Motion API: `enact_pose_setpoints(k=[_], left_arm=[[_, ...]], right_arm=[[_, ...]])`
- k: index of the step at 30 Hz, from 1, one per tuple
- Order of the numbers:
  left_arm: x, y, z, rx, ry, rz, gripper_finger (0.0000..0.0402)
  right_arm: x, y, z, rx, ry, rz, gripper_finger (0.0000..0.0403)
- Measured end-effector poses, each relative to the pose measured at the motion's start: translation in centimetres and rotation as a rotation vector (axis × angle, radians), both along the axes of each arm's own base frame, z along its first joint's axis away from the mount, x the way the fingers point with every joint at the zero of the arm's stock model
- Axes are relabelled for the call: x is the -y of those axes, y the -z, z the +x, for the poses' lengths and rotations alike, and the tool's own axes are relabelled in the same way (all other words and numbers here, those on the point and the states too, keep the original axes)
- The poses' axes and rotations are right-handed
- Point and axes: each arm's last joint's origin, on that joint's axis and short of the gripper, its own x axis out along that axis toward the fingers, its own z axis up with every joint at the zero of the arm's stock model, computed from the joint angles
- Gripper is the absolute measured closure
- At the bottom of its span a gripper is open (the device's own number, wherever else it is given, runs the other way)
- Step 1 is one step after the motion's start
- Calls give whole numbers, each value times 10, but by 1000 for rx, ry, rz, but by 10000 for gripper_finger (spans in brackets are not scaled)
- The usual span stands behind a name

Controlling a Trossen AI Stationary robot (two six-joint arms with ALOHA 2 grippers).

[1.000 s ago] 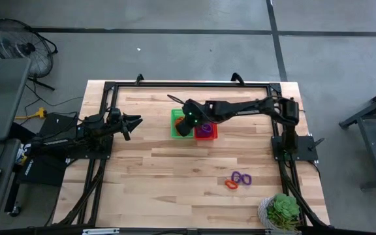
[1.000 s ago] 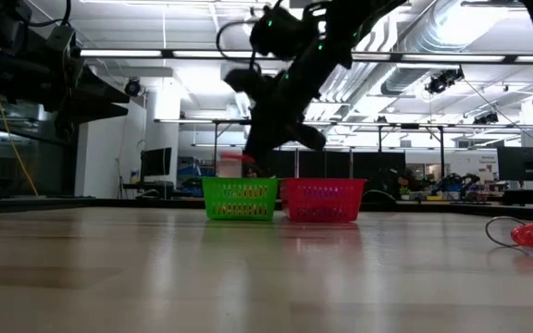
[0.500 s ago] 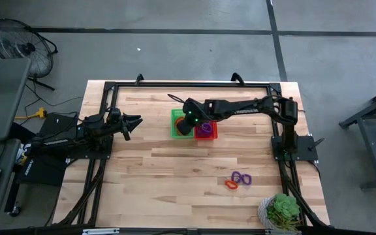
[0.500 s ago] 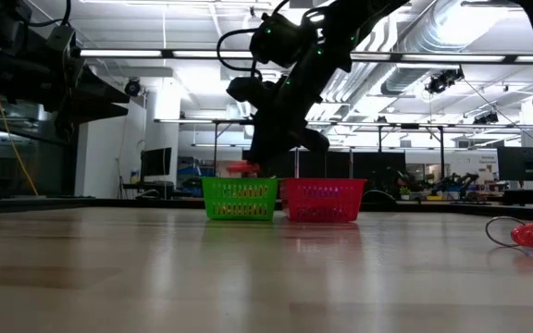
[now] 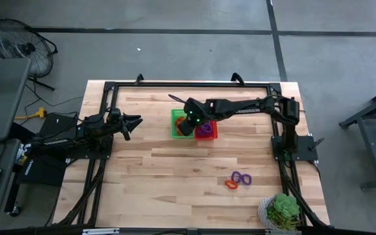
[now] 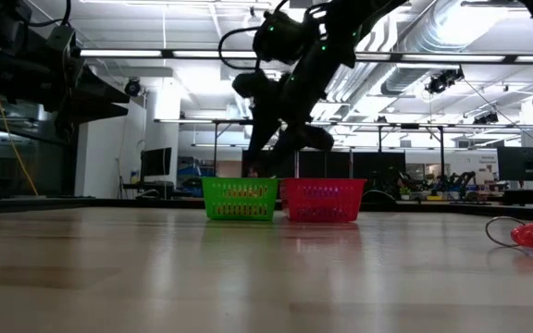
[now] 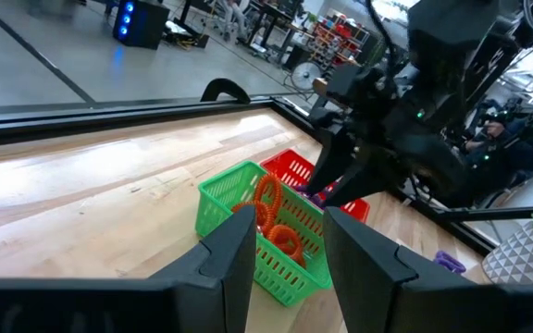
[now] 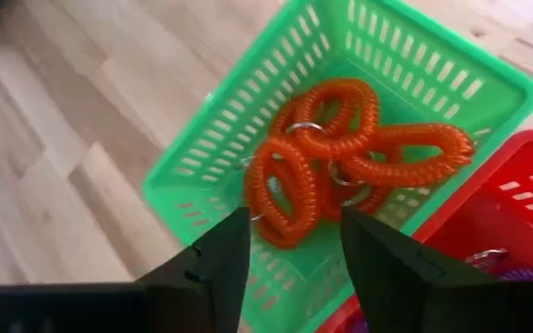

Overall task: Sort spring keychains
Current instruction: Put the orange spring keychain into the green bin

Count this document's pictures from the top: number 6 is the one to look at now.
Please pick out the black divider panel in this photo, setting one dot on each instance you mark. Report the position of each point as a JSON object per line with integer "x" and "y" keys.
{"x": 311, "y": 162}
{"x": 291, "y": 171}
{"x": 380, "y": 164}
{"x": 338, "y": 162}

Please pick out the silver ceiling air duct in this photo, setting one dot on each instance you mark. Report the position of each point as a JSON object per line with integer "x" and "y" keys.
{"x": 400, "y": 78}

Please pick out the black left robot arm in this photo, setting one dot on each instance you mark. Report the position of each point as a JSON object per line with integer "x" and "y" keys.
{"x": 7, "y": 60}

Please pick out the black metal frame rig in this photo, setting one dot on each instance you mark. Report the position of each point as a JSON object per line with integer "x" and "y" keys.
{"x": 410, "y": 126}

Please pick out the black desk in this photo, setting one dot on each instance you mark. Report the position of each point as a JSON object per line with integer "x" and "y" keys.
{"x": 155, "y": 187}

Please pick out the green plastic basket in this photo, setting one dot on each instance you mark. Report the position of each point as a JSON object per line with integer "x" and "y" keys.
{"x": 239, "y": 182}

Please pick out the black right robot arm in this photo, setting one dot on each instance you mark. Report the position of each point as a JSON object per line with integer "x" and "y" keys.
{"x": 340, "y": 28}

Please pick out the background black robot arm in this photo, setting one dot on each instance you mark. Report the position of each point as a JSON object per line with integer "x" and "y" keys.
{"x": 456, "y": 180}

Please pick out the black ceiling camera rig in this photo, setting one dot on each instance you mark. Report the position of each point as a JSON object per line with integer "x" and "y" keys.
{"x": 440, "y": 84}

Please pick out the black computer monitor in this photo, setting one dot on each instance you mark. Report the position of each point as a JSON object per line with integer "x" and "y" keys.
{"x": 525, "y": 164}
{"x": 155, "y": 162}

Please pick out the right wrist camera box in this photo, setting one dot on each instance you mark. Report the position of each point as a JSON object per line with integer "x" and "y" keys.
{"x": 248, "y": 85}

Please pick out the black ceiling spotlight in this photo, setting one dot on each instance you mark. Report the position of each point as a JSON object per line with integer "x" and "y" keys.
{"x": 132, "y": 88}

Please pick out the red plastic basket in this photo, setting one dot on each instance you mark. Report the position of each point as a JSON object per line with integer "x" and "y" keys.
{"x": 322, "y": 184}

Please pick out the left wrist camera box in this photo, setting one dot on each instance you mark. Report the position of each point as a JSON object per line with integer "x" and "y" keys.
{"x": 60, "y": 39}

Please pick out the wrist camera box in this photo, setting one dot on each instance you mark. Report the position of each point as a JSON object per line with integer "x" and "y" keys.
{"x": 248, "y": 85}
{"x": 60, "y": 39}

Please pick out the small black ceiling camera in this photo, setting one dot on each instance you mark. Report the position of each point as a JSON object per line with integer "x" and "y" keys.
{"x": 486, "y": 119}

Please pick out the black table edge rail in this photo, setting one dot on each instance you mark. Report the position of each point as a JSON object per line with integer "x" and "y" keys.
{"x": 109, "y": 202}

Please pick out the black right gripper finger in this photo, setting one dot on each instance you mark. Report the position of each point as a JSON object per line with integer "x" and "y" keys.
{"x": 281, "y": 152}
{"x": 262, "y": 139}

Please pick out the black office chair back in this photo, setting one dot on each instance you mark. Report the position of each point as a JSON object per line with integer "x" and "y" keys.
{"x": 384, "y": 196}

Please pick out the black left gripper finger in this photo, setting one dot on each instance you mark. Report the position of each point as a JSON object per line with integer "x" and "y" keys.
{"x": 100, "y": 92}
{"x": 100, "y": 113}

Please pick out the potted green plant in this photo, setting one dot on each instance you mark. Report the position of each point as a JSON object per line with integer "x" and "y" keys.
{"x": 404, "y": 190}

